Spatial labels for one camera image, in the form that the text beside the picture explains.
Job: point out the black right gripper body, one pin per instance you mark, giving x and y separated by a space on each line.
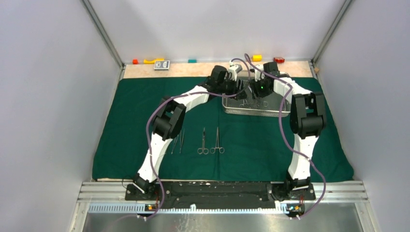
259 89

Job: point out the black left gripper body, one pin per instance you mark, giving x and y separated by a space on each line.
227 87

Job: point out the metal mesh instrument tray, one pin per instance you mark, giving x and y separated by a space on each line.
231 105

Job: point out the ring-handled forceps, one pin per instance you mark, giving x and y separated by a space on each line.
217 147
261 103

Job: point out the steel tweezers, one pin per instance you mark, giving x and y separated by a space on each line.
181 140
174 144

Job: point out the surgical scissors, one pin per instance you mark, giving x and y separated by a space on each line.
202 149

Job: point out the surgical forceps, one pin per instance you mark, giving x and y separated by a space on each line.
245 104

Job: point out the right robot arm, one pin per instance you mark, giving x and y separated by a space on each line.
307 117

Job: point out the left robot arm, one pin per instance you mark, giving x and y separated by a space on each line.
166 122

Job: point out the yellow wooden block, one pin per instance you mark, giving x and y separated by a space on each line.
257 58

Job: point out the red toy block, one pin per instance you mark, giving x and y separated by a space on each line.
279 59

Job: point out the playing card box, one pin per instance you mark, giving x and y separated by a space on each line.
161 65

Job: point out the yellow toy piece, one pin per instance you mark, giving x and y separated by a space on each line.
152 61

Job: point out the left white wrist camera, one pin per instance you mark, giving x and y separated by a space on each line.
233 71

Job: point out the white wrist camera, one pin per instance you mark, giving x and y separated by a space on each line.
258 75
233 71

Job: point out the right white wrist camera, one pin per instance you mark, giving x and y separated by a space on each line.
258 75

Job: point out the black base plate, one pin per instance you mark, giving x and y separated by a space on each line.
219 195

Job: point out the aluminium frame rail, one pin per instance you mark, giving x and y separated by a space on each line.
347 191

